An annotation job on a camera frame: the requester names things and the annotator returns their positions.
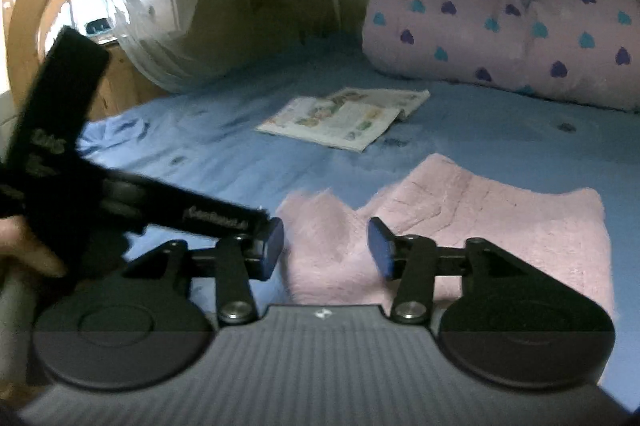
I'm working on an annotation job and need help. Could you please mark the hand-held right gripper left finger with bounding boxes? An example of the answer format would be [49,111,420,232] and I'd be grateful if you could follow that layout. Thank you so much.
[122,217,285,326]

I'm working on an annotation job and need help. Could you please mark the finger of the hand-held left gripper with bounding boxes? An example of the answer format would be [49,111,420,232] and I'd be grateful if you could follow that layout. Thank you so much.
[249,206,274,234]

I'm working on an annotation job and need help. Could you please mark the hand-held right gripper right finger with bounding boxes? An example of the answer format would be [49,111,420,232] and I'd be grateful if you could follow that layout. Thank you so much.
[366,216,561,326]

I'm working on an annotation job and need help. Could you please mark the pink knitted sweater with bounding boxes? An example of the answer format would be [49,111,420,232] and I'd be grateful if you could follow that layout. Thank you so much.
[276,153,617,322]

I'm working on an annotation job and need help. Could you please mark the person's left forearm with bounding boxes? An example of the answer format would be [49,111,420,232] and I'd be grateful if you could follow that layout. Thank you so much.
[0,263,41,389]

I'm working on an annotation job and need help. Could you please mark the person's left hand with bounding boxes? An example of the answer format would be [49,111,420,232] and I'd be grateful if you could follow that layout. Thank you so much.
[0,215,70,279]

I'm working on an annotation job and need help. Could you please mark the blue floral bed sheet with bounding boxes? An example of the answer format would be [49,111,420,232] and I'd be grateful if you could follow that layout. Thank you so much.
[75,36,640,407]

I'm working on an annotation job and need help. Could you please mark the open picture magazine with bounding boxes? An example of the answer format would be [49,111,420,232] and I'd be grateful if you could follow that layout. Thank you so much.
[255,86,432,153]

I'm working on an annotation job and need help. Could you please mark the white mesh net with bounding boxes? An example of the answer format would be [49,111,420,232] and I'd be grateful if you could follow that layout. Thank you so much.
[111,0,248,95]

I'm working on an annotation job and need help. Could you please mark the pink heart-print pillow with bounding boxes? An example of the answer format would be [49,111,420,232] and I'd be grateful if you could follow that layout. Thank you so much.
[361,0,640,113]

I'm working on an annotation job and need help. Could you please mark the curved wooden frame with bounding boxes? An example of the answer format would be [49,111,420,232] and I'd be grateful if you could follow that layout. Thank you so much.
[6,0,168,124]

